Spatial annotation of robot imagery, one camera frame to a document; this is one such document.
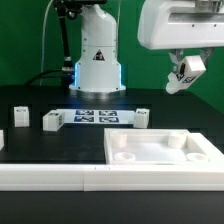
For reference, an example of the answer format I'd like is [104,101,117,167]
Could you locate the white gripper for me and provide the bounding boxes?
[138,0,224,80]

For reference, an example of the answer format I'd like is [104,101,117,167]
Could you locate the white square tabletop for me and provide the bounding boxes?
[104,128,224,165]

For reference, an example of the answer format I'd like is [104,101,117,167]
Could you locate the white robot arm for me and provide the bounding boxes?
[70,0,224,98]

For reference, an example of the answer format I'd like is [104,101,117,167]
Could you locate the white L-shaped obstacle fence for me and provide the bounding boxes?
[0,162,224,191]

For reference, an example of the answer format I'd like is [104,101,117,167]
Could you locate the white tag base sheet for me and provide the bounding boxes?
[60,109,135,124]

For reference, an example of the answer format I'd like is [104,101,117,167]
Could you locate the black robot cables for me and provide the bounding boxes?
[23,0,81,88]

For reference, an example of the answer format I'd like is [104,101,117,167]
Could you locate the white cable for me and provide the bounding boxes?
[39,0,55,87]

